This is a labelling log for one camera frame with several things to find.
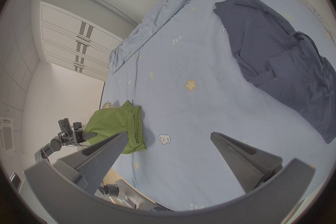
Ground green shorts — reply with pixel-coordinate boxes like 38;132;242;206
85;100;147;155

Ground pale blue quilt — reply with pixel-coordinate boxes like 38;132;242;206
108;0;231;75

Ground white ceiling air conditioner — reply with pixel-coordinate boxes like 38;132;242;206
0;117;17;156

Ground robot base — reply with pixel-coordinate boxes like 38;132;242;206
94;177;175;212

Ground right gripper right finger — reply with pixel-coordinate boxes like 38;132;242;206
210;132;284;194

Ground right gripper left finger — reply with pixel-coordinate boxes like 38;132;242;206
56;131;129;194

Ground round woven basket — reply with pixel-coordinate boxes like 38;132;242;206
101;99;116;110

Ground white wardrobe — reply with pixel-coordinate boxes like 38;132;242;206
37;0;138;81

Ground dark blue garment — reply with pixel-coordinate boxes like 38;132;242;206
213;0;336;145

